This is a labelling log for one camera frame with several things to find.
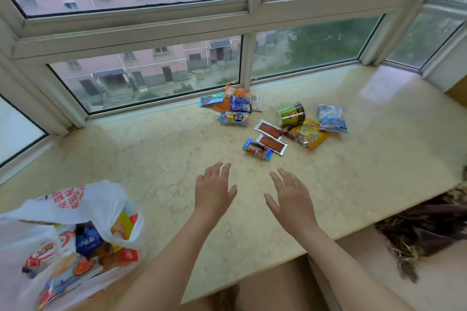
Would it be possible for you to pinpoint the white window frame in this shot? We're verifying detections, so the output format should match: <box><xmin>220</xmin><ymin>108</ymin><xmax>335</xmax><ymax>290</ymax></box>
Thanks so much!
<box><xmin>0</xmin><ymin>0</ymin><xmax>467</xmax><ymax>176</ymax></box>

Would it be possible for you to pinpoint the white plastic bag red print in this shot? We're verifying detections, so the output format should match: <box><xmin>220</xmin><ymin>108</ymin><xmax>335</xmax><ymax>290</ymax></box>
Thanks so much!
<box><xmin>0</xmin><ymin>180</ymin><xmax>146</xmax><ymax>311</ymax></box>

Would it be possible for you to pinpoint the person's right forearm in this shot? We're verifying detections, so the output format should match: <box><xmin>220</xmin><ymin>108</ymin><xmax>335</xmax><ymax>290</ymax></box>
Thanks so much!
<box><xmin>290</xmin><ymin>225</ymin><xmax>414</xmax><ymax>311</ymax></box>

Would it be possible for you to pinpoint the brown wooden furniture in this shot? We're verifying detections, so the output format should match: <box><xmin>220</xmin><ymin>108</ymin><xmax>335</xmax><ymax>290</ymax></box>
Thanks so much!
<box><xmin>445</xmin><ymin>76</ymin><xmax>467</xmax><ymax>108</ymax></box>

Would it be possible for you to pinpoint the thin blue snack packet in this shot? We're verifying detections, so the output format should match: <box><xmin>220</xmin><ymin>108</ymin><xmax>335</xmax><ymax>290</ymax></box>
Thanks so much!
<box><xmin>199</xmin><ymin>92</ymin><xmax>225</xmax><ymax>108</ymax></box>

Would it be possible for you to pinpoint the yellow snack packet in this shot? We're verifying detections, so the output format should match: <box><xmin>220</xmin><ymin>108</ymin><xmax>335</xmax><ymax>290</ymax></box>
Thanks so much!
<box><xmin>291</xmin><ymin>119</ymin><xmax>330</xmax><ymax>150</ymax></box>

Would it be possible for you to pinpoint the person's left hand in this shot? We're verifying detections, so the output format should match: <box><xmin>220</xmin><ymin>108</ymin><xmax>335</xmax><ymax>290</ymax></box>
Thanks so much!
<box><xmin>194</xmin><ymin>162</ymin><xmax>238</xmax><ymax>223</ymax></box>

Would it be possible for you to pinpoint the pile of assorted snack packets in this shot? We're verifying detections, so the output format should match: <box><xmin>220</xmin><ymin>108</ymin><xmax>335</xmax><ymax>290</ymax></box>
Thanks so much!
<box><xmin>21</xmin><ymin>210</ymin><xmax>140</xmax><ymax>308</ymax></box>

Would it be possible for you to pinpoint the person's right hand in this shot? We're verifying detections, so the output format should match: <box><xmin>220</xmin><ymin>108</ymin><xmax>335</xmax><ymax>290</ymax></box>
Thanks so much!
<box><xmin>264</xmin><ymin>168</ymin><xmax>320</xmax><ymax>238</ymax></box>

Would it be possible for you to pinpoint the green paper snack cup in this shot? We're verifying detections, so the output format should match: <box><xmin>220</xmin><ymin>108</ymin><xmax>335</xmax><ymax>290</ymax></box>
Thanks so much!
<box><xmin>277</xmin><ymin>102</ymin><xmax>306</xmax><ymax>128</ymax></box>

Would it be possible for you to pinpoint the dark brown feather duster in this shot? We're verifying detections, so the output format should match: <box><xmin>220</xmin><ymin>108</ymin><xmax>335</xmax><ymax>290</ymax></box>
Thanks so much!
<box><xmin>375</xmin><ymin>165</ymin><xmax>467</xmax><ymax>284</ymax></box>

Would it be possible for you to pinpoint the dark blue snack packet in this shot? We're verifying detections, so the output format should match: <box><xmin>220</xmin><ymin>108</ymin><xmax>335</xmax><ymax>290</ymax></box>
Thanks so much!
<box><xmin>230</xmin><ymin>96</ymin><xmax>252</xmax><ymax>114</ymax></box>

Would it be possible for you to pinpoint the pale blue white snack bag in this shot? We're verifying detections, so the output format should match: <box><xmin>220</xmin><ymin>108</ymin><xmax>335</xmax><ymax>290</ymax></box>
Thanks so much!
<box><xmin>317</xmin><ymin>104</ymin><xmax>349</xmax><ymax>134</ymax></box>

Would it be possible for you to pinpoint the light blue packet black circle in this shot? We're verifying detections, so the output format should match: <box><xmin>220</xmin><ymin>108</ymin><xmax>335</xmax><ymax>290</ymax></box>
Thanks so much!
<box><xmin>220</xmin><ymin>111</ymin><xmax>250</xmax><ymax>127</ymax></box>

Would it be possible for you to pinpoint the red stick snack packet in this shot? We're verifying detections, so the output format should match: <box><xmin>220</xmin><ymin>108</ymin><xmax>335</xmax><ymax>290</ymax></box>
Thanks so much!
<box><xmin>256</xmin><ymin>134</ymin><xmax>289</xmax><ymax>157</ymax></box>
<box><xmin>254</xmin><ymin>119</ymin><xmax>285</xmax><ymax>140</ymax></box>

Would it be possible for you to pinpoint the person's leg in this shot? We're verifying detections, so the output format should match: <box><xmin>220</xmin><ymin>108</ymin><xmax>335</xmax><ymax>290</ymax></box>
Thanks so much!
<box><xmin>233</xmin><ymin>254</ymin><xmax>318</xmax><ymax>311</ymax></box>

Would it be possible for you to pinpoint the blue orange snack bar packet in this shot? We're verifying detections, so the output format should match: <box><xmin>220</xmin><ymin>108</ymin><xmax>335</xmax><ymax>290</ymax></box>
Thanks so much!
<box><xmin>242</xmin><ymin>138</ymin><xmax>273</xmax><ymax>162</ymax></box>

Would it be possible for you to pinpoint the person's left forearm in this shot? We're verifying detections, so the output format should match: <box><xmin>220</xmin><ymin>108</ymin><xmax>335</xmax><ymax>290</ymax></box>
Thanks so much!
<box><xmin>111</xmin><ymin>210</ymin><xmax>225</xmax><ymax>311</ymax></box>

